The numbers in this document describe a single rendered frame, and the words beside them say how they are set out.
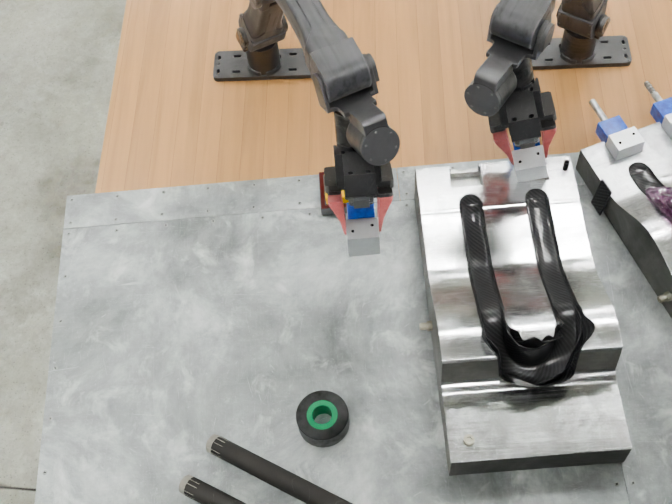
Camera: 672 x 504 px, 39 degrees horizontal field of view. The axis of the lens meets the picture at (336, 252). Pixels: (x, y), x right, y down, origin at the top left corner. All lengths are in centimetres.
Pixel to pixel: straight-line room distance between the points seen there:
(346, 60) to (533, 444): 61
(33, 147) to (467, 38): 150
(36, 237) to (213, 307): 124
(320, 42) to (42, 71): 188
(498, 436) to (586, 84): 75
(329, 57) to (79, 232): 62
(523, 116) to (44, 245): 166
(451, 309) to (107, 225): 65
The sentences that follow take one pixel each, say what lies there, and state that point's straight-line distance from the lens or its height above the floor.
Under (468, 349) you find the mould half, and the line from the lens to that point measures 138.
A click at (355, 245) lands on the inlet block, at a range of 144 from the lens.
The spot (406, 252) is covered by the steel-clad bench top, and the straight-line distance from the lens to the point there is 161.
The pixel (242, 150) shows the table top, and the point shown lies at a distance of 175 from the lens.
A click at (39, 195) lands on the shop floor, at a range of 283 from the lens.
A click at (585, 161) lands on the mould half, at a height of 85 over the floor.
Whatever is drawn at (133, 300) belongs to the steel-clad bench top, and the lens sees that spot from 162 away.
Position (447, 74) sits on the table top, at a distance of 184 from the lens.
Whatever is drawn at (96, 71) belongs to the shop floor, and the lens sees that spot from 307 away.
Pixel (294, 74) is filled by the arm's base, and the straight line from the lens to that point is 184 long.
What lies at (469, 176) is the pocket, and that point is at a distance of 162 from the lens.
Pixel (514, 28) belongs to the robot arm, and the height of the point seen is 119.
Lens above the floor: 218
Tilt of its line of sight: 59 degrees down
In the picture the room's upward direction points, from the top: 7 degrees counter-clockwise
